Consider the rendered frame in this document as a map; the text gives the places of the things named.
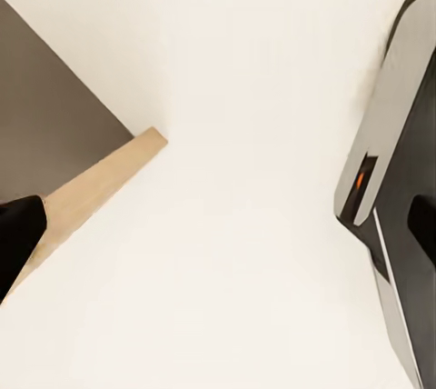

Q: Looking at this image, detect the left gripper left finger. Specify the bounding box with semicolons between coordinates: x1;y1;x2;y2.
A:
0;194;47;303

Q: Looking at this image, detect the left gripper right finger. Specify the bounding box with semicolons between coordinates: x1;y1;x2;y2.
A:
407;194;436;266

